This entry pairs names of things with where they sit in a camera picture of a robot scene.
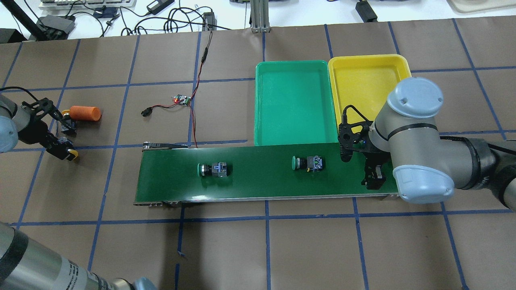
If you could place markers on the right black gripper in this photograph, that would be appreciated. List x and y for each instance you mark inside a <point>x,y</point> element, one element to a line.
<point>374,174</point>

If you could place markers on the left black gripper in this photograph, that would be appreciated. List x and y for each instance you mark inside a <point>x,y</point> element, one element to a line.
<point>33,131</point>

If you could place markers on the green push button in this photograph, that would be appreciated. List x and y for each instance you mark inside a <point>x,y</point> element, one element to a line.
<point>218,169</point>
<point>309,164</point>

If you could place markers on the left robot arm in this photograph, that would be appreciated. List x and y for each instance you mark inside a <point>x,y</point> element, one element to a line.
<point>25,263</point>

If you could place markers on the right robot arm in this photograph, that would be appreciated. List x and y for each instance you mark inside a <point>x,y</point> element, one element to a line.
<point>428,167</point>

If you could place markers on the plain orange cylinder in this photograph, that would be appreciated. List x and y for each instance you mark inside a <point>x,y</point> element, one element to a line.
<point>85,113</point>

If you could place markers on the yellow plastic tray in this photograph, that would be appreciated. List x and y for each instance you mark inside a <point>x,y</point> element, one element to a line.
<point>363,81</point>

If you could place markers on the black box device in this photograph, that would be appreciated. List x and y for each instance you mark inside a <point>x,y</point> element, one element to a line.
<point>56,27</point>

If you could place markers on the green plastic tray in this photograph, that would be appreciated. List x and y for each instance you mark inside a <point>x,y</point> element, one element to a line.
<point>294,103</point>

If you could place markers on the black barrel connector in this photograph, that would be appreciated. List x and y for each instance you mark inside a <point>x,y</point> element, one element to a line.
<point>147,112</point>

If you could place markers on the white keyboard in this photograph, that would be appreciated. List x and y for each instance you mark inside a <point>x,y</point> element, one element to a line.
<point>51,5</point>

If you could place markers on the green conveyor belt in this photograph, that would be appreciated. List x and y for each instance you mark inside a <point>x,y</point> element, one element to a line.
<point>169,176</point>

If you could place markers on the small green circuit board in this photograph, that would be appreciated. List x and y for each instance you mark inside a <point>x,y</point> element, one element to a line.
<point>182,100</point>

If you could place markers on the black power brick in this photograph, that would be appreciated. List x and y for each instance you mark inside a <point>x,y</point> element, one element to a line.
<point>365,11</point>

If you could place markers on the black power adapter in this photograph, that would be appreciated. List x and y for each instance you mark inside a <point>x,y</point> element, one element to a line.
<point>157,6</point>

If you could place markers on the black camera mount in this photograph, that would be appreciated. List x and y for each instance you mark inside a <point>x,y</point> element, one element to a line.
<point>354,137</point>

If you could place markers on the aluminium profile post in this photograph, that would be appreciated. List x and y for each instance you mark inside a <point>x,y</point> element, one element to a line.
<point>259,14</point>

